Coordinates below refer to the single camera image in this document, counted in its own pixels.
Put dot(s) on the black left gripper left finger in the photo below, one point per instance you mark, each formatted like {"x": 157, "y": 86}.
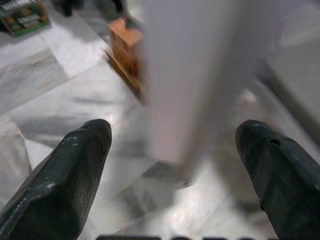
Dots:
{"x": 57, "y": 187}

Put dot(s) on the wooden pallet board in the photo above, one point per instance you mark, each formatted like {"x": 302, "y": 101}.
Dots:
{"x": 125, "y": 77}

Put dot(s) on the green drinks carton box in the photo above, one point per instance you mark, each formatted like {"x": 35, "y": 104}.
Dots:
{"x": 22, "y": 17}

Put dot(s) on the red brick stack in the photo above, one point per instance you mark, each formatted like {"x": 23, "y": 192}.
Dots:
{"x": 125, "y": 42}

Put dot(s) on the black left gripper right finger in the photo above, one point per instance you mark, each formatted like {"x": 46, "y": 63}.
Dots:
{"x": 287, "y": 187}

